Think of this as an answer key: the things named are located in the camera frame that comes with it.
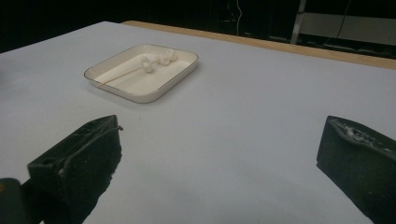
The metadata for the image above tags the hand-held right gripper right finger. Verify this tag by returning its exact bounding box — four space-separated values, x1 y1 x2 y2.
316 115 396 224

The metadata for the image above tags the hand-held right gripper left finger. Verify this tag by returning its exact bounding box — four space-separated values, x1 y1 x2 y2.
27 114 124 224

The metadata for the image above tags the white rectangular tray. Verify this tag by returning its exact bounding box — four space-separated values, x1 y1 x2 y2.
83 43 200 105

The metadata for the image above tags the wooden skewer with white pieces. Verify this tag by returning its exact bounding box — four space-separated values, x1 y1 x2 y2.
98 54 157 86

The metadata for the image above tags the white knotted piece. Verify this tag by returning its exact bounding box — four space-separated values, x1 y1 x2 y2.
158 49 178 66

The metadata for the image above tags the grey panel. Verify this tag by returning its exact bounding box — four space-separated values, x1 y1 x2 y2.
300 12 396 47

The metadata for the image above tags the metal stand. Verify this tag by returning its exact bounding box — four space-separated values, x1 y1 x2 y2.
290 0 307 45

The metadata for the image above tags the black cable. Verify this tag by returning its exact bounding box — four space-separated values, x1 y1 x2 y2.
323 0 353 47

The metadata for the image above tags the white hanging cable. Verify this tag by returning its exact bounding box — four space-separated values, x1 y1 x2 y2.
235 0 243 36

